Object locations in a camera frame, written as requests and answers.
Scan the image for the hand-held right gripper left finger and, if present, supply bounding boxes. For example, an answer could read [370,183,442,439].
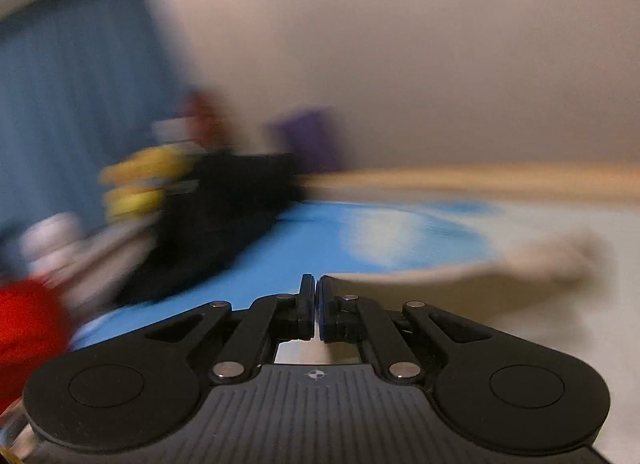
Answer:
[144,274,318,386]

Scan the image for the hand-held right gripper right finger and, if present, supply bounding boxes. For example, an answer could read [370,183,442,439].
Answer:
[318,275,495,386]

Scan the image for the beige and mustard garment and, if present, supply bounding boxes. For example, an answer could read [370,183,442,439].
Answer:
[320,233,613,297]

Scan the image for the blue and white printed bedsheet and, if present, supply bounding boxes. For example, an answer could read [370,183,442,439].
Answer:
[70,198,640,350]

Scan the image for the black cloth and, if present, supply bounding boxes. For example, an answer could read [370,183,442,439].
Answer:
[116,150,307,306]

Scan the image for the purple thing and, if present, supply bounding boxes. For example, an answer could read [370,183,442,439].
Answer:
[271,105,343,176]

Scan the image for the yellow plush toys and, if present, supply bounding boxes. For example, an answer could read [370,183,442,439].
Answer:
[99,145,190,224]

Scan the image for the dark red thing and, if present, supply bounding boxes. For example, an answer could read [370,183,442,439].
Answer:
[181,90,224,146]

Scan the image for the white blurred thing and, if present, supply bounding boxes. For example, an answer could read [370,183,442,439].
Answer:
[19,213,82,272]

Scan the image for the red cloth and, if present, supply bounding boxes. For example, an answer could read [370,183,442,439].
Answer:
[0,278,74,417]

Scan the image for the blue curtain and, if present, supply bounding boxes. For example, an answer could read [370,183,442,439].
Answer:
[0,0,197,247]

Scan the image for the wooden bed frame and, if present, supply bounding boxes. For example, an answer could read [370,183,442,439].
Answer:
[307,163,640,206]

